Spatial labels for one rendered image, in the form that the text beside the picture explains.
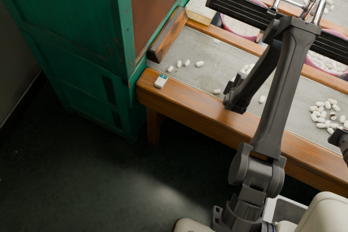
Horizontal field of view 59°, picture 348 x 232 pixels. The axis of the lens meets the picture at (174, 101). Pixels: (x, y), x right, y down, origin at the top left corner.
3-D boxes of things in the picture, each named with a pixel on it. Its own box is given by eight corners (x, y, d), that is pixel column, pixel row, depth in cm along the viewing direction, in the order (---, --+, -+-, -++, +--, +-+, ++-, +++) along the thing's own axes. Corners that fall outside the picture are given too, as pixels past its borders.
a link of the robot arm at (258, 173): (234, 205, 65) (258, 213, 65) (252, 162, 64) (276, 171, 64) (229, 186, 74) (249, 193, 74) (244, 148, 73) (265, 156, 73)
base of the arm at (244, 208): (209, 229, 66) (263, 251, 64) (223, 196, 64) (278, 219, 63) (211, 209, 74) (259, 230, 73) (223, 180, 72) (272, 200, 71)
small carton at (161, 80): (161, 89, 131) (161, 86, 129) (154, 85, 132) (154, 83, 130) (168, 78, 134) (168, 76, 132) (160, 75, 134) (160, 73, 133)
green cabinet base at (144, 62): (136, 147, 198) (128, 81, 123) (65, 111, 206) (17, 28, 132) (216, 10, 257) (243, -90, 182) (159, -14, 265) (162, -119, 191)
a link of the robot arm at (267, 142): (292, -2, 70) (333, 13, 70) (270, 20, 83) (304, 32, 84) (233, 187, 64) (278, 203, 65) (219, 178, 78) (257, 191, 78)
